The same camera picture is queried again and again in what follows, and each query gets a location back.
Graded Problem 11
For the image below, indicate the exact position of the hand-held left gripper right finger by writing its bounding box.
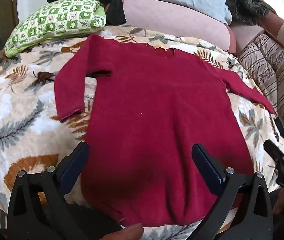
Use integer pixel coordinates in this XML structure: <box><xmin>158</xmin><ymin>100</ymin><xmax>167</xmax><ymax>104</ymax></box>
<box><xmin>191</xmin><ymin>143</ymin><xmax>274</xmax><ymax>240</ymax></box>

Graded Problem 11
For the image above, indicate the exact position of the striped beige quilt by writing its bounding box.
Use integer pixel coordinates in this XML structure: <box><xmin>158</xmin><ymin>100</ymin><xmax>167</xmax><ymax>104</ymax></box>
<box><xmin>238</xmin><ymin>34</ymin><xmax>284</xmax><ymax>160</ymax></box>

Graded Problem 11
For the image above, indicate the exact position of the black garment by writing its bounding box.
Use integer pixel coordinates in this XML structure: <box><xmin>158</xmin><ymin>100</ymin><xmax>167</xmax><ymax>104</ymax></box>
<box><xmin>47</xmin><ymin>0</ymin><xmax>127</xmax><ymax>25</ymax></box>

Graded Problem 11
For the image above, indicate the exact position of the pink brown sofa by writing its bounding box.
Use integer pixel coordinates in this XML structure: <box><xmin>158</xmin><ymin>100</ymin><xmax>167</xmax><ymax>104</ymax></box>
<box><xmin>228</xmin><ymin>12</ymin><xmax>284</xmax><ymax>67</ymax></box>

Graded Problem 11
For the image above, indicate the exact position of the person's left hand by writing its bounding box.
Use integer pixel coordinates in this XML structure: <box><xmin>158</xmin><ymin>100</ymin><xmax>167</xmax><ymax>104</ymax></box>
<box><xmin>102</xmin><ymin>223</ymin><xmax>144</xmax><ymax>240</ymax></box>

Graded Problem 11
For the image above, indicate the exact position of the leaf print fleece blanket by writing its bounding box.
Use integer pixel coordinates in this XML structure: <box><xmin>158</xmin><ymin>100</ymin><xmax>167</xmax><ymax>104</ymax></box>
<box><xmin>0</xmin><ymin>25</ymin><xmax>284</xmax><ymax>240</ymax></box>

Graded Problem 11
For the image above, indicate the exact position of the green patterned pillow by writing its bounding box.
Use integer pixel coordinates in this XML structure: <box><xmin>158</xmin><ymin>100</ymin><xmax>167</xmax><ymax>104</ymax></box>
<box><xmin>4</xmin><ymin>0</ymin><xmax>107</xmax><ymax>58</ymax></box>

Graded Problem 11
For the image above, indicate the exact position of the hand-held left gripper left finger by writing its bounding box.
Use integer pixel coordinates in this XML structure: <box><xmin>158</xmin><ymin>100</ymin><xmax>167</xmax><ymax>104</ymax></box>
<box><xmin>6</xmin><ymin>141</ymin><xmax>90</xmax><ymax>240</ymax></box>

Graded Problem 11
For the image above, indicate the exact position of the pink bolster cushion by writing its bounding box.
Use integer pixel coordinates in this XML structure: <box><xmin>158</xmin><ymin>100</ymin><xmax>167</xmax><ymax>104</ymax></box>
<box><xmin>121</xmin><ymin>0</ymin><xmax>237</xmax><ymax>54</ymax></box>

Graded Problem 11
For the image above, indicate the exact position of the dark red sweater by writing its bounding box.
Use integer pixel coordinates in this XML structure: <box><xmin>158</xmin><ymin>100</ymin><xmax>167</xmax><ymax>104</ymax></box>
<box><xmin>54</xmin><ymin>34</ymin><xmax>275</xmax><ymax>228</ymax></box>

